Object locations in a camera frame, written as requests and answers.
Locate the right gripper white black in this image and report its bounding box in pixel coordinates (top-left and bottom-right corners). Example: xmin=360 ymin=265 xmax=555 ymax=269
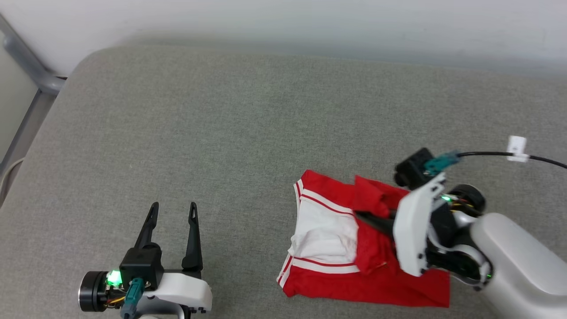
xmin=354 ymin=172 xmax=493 ymax=292

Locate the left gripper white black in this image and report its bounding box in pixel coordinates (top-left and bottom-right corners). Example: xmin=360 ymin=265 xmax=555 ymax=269
xmin=79 ymin=202 xmax=213 ymax=319

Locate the red white basketball jersey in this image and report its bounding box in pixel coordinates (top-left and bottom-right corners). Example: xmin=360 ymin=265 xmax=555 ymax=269
xmin=277 ymin=169 xmax=451 ymax=308

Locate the black cable with teal plug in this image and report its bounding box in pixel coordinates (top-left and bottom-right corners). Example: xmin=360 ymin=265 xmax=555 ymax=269
xmin=423 ymin=151 xmax=567 ymax=176
xmin=121 ymin=278 xmax=145 ymax=319

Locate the white cable tag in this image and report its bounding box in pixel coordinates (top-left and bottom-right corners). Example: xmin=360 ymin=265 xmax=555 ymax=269
xmin=507 ymin=136 xmax=529 ymax=163

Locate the grey metal frame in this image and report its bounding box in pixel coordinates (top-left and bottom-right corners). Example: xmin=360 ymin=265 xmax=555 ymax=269
xmin=0 ymin=13 xmax=67 ymax=178

